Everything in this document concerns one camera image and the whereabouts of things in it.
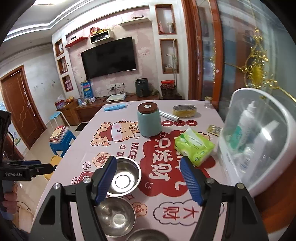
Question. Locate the blue poster box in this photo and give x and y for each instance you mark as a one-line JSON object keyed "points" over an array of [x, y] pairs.
{"points": [[86, 89]]}

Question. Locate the black air fryer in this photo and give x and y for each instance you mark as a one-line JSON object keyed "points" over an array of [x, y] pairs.
{"points": [[142, 87]]}

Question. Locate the person's left hand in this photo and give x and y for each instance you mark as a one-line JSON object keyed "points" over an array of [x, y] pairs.
{"points": [[10, 200]]}

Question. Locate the white cosmetics storage box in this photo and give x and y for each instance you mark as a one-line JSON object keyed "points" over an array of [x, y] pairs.
{"points": [[257, 142]]}

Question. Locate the red lidded black bin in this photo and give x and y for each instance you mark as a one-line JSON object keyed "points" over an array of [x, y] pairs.
{"points": [[168, 89]]}

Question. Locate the wide shallow steel bowl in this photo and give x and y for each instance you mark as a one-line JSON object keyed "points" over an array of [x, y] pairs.
{"points": [[126, 179]]}

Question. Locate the small deep steel bowl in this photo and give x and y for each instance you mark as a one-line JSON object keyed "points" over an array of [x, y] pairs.
{"points": [[147, 235]]}

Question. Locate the blue face mask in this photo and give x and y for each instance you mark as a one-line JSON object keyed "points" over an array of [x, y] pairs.
{"points": [[116, 107]]}

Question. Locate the red floating wall shelf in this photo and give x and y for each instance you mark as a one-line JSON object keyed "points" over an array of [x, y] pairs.
{"points": [[76, 41]]}

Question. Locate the white laptop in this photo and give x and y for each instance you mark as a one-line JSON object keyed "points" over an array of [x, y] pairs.
{"points": [[116, 97]]}

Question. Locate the green tissue pack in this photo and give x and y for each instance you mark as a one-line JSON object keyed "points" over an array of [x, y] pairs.
{"points": [[194, 146]]}

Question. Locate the blue plastic stool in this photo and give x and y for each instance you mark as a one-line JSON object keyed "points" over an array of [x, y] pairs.
{"points": [[61, 147]]}

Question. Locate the pill blister pack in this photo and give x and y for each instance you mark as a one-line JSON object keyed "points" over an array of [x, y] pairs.
{"points": [[214, 130]]}

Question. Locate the wooden tv cabinet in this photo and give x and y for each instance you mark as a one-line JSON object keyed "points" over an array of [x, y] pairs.
{"points": [[76, 114]]}

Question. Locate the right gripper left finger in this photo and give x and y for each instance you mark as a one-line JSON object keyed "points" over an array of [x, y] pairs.
{"points": [[54, 219]]}

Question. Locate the pink printed tablecloth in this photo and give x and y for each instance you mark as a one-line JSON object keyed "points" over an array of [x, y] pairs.
{"points": [[161, 200]]}

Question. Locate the silver foil roll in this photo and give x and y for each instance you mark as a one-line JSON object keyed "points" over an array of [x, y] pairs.
{"points": [[169, 116]]}

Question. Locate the stack of books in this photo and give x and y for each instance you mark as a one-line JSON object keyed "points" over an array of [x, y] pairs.
{"points": [[58, 134]]}

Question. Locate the brown wooden door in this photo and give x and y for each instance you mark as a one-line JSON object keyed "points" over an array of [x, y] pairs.
{"points": [[19, 102]]}

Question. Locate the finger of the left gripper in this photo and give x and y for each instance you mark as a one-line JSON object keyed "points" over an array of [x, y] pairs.
{"points": [[36, 168]]}

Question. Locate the teal ceramic jar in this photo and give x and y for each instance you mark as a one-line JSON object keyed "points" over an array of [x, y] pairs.
{"points": [[149, 120]]}

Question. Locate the pink-bottomed steel bowl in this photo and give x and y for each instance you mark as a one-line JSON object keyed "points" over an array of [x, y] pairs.
{"points": [[116, 216]]}

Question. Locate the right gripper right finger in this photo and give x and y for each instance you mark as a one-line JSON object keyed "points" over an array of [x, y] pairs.
{"points": [[243, 220]]}

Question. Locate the yellow-filled clear tray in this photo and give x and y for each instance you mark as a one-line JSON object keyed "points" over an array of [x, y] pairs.
{"points": [[184, 111]]}

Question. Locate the small glass jar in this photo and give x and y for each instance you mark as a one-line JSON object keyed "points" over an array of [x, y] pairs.
{"points": [[208, 102]]}

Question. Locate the black wall television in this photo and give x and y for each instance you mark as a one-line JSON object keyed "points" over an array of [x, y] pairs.
{"points": [[112, 57]]}

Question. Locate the white floating wall shelf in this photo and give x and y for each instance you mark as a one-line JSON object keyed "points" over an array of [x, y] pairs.
{"points": [[102, 37]]}

